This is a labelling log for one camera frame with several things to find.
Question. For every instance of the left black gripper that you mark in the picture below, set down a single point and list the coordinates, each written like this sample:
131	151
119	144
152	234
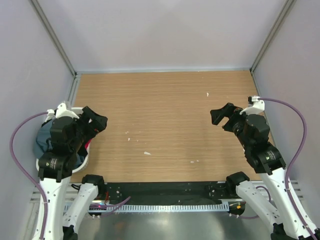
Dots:
98	124

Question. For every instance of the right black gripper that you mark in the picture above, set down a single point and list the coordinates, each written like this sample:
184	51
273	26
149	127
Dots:
229	109

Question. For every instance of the grey-blue t shirt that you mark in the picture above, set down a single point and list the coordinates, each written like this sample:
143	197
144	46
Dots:
43	140

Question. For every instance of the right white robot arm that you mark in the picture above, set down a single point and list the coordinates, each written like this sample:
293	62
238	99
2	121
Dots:
286	217

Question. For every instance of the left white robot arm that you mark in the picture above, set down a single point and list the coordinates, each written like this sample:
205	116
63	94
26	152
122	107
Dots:
70	131

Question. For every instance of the white laundry basket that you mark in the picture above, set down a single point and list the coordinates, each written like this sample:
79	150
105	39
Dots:
81	151

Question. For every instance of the red garment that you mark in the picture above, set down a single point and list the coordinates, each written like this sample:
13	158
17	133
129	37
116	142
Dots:
87	145

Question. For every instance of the blue garment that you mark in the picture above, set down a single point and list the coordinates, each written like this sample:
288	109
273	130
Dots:
79	160

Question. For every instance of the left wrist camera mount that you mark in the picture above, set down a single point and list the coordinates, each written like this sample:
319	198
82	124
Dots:
64	109

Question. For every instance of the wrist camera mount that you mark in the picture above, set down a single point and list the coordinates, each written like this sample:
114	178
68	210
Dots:
255	106
64	109

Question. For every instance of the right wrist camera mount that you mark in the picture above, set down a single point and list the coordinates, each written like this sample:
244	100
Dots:
255	106

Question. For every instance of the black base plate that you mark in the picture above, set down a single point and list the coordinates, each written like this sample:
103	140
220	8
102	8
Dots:
168	193

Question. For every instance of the white slotted cable duct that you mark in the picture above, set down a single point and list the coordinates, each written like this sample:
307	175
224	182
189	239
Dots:
223	207

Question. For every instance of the left corner aluminium post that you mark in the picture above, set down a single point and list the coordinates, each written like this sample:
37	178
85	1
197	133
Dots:
51	33

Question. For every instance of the corner aluminium post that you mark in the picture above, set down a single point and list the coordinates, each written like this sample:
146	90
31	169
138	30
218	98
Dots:
280	19
51	33

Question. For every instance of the aluminium rail frame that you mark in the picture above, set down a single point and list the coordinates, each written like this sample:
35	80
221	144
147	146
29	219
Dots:
69	193

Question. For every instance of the right corner aluminium post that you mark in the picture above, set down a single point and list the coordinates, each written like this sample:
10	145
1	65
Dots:
280	19

